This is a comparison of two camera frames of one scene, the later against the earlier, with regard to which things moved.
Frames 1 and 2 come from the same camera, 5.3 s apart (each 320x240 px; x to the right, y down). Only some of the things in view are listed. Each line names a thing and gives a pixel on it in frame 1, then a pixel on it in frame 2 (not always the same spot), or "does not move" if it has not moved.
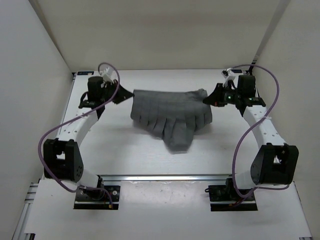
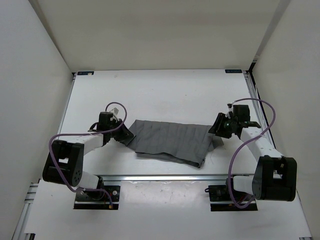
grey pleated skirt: x=173 y=115 → x=189 y=143
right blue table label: x=237 y=71 does not move
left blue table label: x=85 y=73 does not move
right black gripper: x=215 y=98 → x=217 y=127
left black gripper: x=122 y=95 → x=125 y=133
